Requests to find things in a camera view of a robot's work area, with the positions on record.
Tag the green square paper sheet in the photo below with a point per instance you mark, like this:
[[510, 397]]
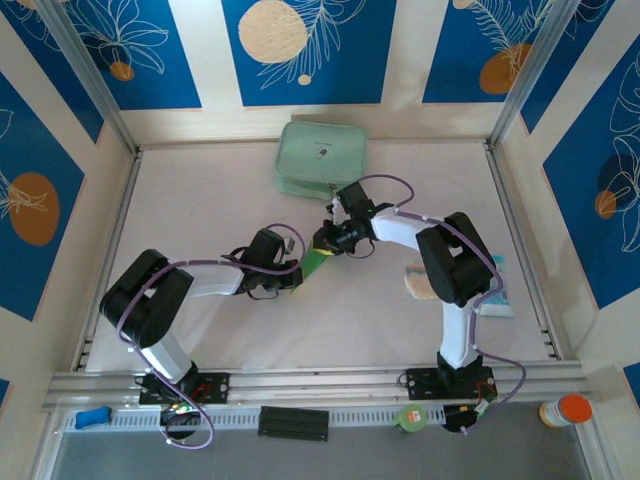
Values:
[[315, 265]]

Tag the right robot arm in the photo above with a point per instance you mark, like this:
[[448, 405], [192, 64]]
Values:
[[455, 265]]

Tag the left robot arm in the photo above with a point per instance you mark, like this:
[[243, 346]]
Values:
[[145, 305]]

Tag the round beige sponge pack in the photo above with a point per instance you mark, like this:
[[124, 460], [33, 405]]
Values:
[[417, 287]]

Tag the mint green zip pouch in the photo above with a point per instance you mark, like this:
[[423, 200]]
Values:
[[320, 155]]

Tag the blue white plastic packet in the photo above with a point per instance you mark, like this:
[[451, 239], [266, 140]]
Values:
[[502, 295]]

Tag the black ribbed rectangular block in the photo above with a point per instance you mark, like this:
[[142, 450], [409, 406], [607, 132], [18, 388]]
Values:
[[293, 424]]

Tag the green tape roll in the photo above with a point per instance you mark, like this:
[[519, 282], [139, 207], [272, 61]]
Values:
[[410, 418]]

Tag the blue bone-shaped block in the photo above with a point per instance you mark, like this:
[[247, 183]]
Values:
[[92, 418]]

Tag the orange cap bottle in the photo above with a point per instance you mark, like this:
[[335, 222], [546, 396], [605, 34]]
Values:
[[570, 410]]

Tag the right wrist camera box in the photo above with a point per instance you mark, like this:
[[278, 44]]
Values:
[[338, 212]]

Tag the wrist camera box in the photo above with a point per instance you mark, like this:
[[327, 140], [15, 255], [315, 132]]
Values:
[[289, 244], [338, 212]]

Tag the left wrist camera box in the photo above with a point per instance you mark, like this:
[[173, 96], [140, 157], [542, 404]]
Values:
[[289, 244]]

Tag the aluminium mounting rail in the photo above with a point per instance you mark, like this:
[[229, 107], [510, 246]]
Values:
[[310, 387]]

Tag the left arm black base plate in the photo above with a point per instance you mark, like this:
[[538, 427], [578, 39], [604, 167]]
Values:
[[220, 387]]

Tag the aluminium table side rail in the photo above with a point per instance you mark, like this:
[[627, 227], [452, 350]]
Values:
[[122, 210], [502, 185]]

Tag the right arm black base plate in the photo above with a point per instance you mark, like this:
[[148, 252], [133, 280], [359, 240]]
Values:
[[417, 385]]

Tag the aluminium frame post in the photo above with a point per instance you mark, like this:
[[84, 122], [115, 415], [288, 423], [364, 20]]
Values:
[[87, 75], [531, 75]]

